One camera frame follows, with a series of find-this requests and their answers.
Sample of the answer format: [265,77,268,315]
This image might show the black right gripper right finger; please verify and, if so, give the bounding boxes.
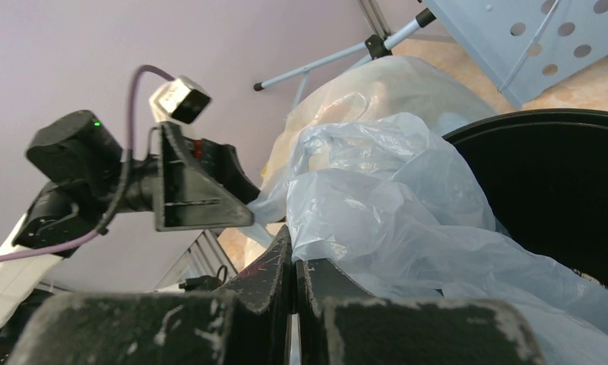
[296,259,546,364]

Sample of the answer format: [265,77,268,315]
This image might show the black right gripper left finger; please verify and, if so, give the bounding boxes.
[8,227,291,364]

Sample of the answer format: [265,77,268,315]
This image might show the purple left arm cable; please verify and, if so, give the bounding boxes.
[0,64,176,273]

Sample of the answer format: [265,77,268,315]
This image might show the light blue perforated stand plate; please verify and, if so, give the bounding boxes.
[425,0,608,108]

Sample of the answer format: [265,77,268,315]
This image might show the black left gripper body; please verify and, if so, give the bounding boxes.
[154,122,260,232]

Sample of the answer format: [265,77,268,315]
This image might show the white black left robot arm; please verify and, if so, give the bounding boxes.
[0,110,259,331]

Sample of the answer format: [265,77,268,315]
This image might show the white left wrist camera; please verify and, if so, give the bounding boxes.
[148,76,212,125]

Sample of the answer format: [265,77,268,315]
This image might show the light blue trash bag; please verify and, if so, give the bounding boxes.
[243,111,608,365]

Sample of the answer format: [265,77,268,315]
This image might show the light blue tripod legs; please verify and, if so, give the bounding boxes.
[253,8,436,109]

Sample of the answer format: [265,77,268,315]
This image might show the black plastic trash bin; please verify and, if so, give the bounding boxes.
[445,108,608,288]

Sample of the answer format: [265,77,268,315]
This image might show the translucent yellowish trash bag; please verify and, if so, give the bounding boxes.
[261,56,497,183]

